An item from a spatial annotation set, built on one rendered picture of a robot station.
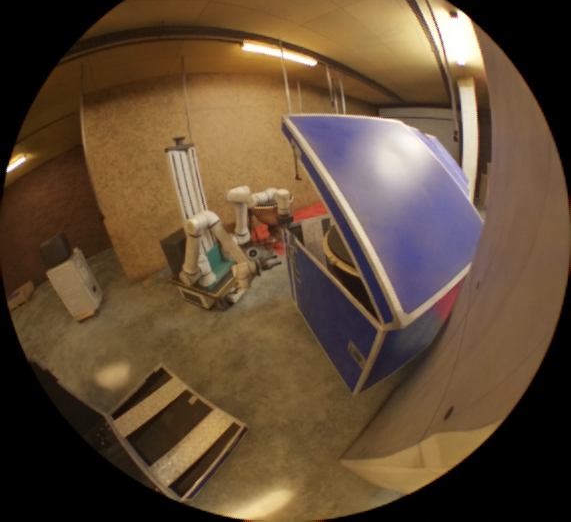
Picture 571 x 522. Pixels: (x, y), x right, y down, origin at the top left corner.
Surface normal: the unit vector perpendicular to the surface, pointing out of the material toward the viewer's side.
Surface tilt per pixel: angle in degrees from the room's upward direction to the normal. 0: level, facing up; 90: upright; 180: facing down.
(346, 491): 0
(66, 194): 90
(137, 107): 90
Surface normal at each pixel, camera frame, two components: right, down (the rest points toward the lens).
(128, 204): 0.66, 0.26
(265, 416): -0.11, -0.90
